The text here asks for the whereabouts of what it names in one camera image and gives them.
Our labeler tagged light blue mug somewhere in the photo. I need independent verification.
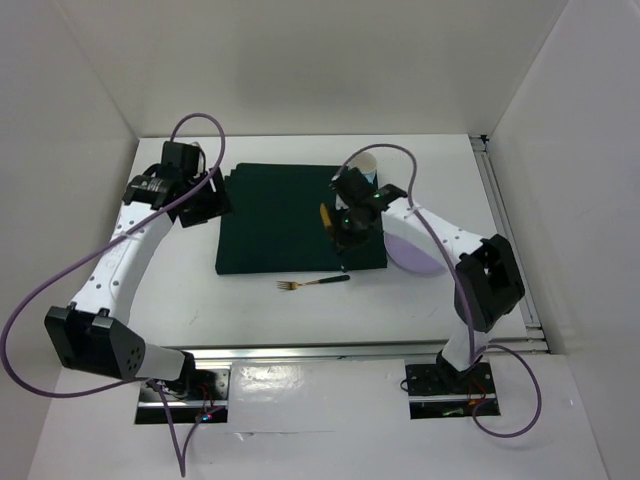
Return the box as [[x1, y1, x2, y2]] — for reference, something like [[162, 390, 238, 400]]
[[349, 151, 377, 184]]

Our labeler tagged lilac plate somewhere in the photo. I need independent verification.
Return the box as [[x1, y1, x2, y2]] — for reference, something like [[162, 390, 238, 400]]
[[384, 233, 445, 276]]

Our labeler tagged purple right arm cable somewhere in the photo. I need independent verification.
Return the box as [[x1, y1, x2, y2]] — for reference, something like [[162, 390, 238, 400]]
[[337, 143, 543, 440]]

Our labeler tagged gold knife black handle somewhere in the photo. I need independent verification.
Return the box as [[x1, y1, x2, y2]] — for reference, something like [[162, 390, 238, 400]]
[[319, 203, 346, 272]]

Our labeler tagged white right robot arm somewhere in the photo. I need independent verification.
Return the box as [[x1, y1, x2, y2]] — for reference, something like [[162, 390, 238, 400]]
[[320, 169, 525, 392]]

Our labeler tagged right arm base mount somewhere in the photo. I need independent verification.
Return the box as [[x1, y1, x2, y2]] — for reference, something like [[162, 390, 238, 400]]
[[400, 362, 501, 420]]

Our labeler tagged aluminium rail right side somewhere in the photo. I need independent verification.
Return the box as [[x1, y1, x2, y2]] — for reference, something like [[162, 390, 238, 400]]
[[469, 135, 550, 355]]

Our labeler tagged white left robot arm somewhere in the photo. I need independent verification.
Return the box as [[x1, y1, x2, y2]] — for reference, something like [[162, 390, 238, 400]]
[[44, 141, 232, 399]]

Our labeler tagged dark green cloth placemat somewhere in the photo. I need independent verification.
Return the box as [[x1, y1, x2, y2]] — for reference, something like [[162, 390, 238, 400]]
[[215, 163, 387, 275]]

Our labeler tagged aluminium rail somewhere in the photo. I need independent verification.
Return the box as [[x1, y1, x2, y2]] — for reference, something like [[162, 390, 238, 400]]
[[469, 135, 550, 355], [149, 337, 546, 361]]

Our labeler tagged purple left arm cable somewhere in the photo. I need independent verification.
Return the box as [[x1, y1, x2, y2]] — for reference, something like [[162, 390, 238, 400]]
[[1, 112, 225, 479]]

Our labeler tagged aluminium rail front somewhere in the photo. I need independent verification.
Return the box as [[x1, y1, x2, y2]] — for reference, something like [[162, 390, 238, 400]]
[[149, 337, 546, 361]]

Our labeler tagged gold fork black handle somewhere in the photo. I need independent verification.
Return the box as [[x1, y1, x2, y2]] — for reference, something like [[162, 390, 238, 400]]
[[276, 274, 351, 291]]

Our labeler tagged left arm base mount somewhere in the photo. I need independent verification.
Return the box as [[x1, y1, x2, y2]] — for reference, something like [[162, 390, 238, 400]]
[[134, 365, 231, 425]]

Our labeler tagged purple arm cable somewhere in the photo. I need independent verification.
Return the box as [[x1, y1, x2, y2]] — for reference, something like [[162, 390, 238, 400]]
[[337, 143, 543, 440], [1, 112, 225, 479]]

